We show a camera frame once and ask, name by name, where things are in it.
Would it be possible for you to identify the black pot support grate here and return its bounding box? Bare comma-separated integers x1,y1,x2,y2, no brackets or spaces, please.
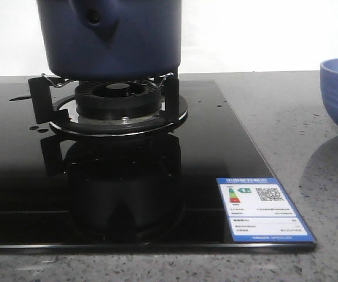
28,73,188,138

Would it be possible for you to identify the dark blue cooking pot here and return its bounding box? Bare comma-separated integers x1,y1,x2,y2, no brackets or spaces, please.
37,1,182,81

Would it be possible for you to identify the black glass gas cooktop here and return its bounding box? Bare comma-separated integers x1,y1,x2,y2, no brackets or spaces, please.
0,81,316,253

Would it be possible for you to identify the black round gas burner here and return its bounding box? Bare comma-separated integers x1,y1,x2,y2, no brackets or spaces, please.
75,82,162,120

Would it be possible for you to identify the blue white energy label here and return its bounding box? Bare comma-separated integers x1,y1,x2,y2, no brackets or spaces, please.
217,177,315,243

